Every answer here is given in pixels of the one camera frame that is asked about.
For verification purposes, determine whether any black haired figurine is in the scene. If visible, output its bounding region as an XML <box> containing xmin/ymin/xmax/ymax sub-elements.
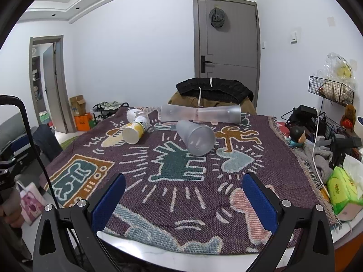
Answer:
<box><xmin>289</xmin><ymin>125</ymin><xmax>306</xmax><ymax>147</ymax></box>

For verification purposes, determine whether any orange box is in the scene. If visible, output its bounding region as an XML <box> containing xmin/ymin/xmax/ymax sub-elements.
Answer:
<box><xmin>74</xmin><ymin>112</ymin><xmax>92</xmax><ymax>131</ymax></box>

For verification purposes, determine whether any black door handle lock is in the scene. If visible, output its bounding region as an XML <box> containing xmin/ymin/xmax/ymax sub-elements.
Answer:
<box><xmin>201</xmin><ymin>55</ymin><xmax>213</xmax><ymax>74</ymax></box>

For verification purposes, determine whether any brown chair back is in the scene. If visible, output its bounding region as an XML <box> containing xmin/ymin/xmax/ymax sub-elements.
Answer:
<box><xmin>168</xmin><ymin>92</ymin><xmax>257</xmax><ymax>115</ymax></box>

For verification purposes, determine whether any grey interior door left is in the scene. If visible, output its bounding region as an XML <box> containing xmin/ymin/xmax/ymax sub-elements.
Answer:
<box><xmin>28</xmin><ymin>35</ymin><xmax>76</xmax><ymax>134</ymax></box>

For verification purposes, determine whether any frosted grey plastic cup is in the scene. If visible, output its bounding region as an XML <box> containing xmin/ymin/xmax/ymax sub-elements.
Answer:
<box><xmin>176</xmin><ymin>120</ymin><xmax>216</xmax><ymax>157</ymax></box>

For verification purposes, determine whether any grey cap on door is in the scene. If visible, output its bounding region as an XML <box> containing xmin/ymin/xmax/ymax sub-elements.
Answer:
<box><xmin>209</xmin><ymin>7</ymin><xmax>226</xmax><ymax>28</ymax></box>

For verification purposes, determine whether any green tissue pack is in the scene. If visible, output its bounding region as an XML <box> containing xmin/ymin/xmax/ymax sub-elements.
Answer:
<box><xmin>327</xmin><ymin>166</ymin><xmax>362</xmax><ymax>221</ymax></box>

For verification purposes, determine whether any clear plastic bag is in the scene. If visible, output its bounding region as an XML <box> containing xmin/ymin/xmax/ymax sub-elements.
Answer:
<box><xmin>317</xmin><ymin>52</ymin><xmax>358</xmax><ymax>91</ymax></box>

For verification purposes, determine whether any person left hand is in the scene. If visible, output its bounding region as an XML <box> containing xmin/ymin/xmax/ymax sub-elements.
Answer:
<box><xmin>1</xmin><ymin>187</ymin><xmax>25</xmax><ymax>228</ymax></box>

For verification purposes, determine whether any grey entrance door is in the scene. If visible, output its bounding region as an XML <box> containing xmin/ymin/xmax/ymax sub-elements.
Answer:
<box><xmin>193</xmin><ymin>0</ymin><xmax>261</xmax><ymax>107</ymax></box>

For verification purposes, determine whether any brown plush toy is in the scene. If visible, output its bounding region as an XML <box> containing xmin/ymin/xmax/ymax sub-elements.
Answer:
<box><xmin>340</xmin><ymin>104</ymin><xmax>356</xmax><ymax>130</ymax></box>

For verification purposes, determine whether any white cable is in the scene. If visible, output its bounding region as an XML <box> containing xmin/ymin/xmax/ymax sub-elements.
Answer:
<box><xmin>311</xmin><ymin>107</ymin><xmax>330</xmax><ymax>190</ymax></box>

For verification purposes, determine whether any pink white paper bag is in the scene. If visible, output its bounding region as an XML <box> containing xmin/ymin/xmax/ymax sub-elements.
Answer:
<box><xmin>16</xmin><ymin>180</ymin><xmax>47</xmax><ymax>225</ymax></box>

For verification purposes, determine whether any purple patterned woven blanket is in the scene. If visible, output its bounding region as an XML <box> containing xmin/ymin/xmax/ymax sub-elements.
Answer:
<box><xmin>40</xmin><ymin>107</ymin><xmax>337</xmax><ymax>255</ymax></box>

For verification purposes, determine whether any black shoe rack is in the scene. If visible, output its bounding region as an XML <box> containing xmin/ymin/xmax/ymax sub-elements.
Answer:
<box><xmin>91</xmin><ymin>101</ymin><xmax>129</xmax><ymax>121</ymax></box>

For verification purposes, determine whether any white yellow labelled cup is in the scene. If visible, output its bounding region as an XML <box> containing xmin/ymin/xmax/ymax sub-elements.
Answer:
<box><xmin>123</xmin><ymin>109</ymin><xmax>150</xmax><ymax>145</ymax></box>

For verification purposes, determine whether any black jacket on chair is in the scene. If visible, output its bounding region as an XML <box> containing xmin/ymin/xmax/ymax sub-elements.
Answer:
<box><xmin>176</xmin><ymin>77</ymin><xmax>254</xmax><ymax>104</ymax></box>

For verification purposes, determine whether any cardboard box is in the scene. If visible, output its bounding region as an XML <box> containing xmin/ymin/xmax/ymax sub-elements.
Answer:
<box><xmin>69</xmin><ymin>95</ymin><xmax>86</xmax><ymax>117</ymax></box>

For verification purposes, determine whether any black cable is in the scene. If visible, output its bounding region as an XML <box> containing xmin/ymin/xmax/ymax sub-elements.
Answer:
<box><xmin>0</xmin><ymin>95</ymin><xmax>62</xmax><ymax>210</ymax></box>

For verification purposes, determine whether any grey cloth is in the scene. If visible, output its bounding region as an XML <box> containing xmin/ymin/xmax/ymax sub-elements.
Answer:
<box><xmin>293</xmin><ymin>144</ymin><xmax>333</xmax><ymax>186</ymax></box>

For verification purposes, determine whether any clear frosted cup left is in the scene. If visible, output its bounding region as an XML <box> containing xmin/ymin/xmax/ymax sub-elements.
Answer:
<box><xmin>160</xmin><ymin>104</ymin><xmax>198</xmax><ymax>122</ymax></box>

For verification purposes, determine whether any black wire basket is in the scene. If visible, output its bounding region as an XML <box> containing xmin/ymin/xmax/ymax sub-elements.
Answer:
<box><xmin>308</xmin><ymin>75</ymin><xmax>354</xmax><ymax>106</ymax></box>

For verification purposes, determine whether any white light switch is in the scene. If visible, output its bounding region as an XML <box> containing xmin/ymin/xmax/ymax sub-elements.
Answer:
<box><xmin>290</xmin><ymin>31</ymin><xmax>298</xmax><ymax>44</ymax></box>

